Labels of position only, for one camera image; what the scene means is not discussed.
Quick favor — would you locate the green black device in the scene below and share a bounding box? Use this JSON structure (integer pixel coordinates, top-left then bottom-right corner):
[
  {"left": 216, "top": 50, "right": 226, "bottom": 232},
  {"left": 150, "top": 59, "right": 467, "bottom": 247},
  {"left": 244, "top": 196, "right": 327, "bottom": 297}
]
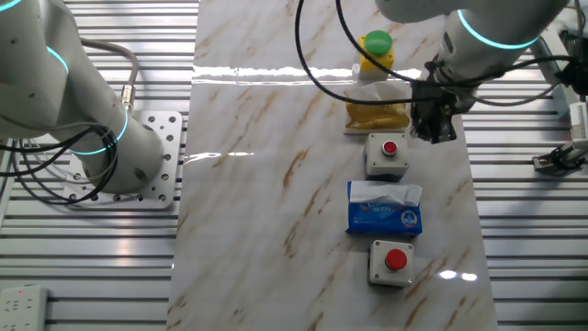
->
[{"left": 558, "top": 29, "right": 588, "bottom": 63}]

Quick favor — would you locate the gold tissue pack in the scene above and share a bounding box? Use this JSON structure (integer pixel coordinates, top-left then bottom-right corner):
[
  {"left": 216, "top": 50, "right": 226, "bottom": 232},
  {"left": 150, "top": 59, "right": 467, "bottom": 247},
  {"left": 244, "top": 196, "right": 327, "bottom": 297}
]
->
[{"left": 343, "top": 81, "right": 413, "bottom": 135}]

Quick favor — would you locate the black velcro cable wrap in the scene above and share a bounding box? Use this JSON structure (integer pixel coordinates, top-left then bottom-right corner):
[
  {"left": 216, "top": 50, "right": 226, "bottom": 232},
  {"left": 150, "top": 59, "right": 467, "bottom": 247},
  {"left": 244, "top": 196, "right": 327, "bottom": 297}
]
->
[{"left": 558, "top": 59, "right": 588, "bottom": 97}]

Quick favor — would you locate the black metal clamp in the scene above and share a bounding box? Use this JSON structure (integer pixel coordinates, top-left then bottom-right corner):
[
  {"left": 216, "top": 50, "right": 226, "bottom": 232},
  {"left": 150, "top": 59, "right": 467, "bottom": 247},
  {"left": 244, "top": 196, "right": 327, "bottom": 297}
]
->
[{"left": 532, "top": 140, "right": 588, "bottom": 176}]

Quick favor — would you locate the grey box large red button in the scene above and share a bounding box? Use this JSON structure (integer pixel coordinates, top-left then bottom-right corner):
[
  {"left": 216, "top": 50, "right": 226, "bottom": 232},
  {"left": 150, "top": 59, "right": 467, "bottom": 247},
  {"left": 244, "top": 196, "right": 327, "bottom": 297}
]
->
[{"left": 367, "top": 238, "right": 415, "bottom": 289}]

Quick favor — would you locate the long black arm cable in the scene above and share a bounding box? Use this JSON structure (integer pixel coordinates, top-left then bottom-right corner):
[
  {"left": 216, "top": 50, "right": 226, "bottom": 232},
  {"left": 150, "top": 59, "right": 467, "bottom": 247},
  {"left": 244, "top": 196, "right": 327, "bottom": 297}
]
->
[
  {"left": 334, "top": 0, "right": 575, "bottom": 91},
  {"left": 293, "top": 0, "right": 431, "bottom": 106}
]

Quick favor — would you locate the grey box small red button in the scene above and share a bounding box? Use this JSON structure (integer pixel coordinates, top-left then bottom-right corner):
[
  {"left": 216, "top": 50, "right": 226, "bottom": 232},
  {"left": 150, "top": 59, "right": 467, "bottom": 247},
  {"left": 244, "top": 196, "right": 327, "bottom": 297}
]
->
[{"left": 363, "top": 131, "right": 411, "bottom": 181}]

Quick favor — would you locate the blue tissue pack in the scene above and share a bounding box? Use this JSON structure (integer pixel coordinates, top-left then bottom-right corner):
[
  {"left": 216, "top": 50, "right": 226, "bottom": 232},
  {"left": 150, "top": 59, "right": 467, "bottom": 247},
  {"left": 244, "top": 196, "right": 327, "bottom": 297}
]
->
[{"left": 345, "top": 179, "right": 424, "bottom": 238}]

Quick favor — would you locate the white power strip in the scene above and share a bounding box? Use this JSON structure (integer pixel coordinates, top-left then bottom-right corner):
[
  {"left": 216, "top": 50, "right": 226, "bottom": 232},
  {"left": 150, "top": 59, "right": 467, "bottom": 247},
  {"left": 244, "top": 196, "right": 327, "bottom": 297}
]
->
[{"left": 0, "top": 283, "right": 51, "bottom": 331}]

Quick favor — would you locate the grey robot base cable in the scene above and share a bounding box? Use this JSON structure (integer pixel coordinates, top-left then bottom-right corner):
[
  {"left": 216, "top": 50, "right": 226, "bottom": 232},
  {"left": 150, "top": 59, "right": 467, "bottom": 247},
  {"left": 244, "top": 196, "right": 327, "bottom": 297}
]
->
[{"left": 80, "top": 37, "right": 141, "bottom": 114}]

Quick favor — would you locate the yellow box green button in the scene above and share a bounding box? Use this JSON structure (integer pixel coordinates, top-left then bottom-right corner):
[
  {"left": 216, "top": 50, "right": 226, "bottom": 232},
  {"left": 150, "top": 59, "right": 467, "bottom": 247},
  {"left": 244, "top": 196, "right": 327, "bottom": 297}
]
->
[{"left": 356, "top": 29, "right": 396, "bottom": 82}]

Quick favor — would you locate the black base cable bundle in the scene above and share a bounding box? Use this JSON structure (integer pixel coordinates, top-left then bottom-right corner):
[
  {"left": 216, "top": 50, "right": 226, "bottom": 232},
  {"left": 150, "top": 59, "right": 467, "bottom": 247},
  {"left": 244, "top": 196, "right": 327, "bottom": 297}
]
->
[{"left": 0, "top": 123, "right": 120, "bottom": 206}]

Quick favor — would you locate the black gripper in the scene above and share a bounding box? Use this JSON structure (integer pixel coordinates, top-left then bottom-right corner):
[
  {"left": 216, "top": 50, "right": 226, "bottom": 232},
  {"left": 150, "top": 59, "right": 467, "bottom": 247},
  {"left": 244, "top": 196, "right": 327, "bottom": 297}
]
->
[{"left": 411, "top": 80, "right": 478, "bottom": 145}]

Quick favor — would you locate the white marble pattern mat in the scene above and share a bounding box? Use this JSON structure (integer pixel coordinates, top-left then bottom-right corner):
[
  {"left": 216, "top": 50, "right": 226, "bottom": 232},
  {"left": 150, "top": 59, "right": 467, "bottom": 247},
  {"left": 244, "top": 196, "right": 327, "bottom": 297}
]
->
[{"left": 165, "top": 0, "right": 500, "bottom": 331}]

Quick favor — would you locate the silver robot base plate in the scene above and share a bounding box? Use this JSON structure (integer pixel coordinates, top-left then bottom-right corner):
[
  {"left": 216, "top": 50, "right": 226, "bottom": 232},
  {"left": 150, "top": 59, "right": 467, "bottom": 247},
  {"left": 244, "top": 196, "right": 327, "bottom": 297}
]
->
[{"left": 62, "top": 109, "right": 185, "bottom": 211}]

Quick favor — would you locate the silver ribbed camera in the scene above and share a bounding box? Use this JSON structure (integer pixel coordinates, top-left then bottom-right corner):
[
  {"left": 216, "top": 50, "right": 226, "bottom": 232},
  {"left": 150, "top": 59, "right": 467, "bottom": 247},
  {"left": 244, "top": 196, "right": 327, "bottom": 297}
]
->
[{"left": 569, "top": 101, "right": 588, "bottom": 148}]

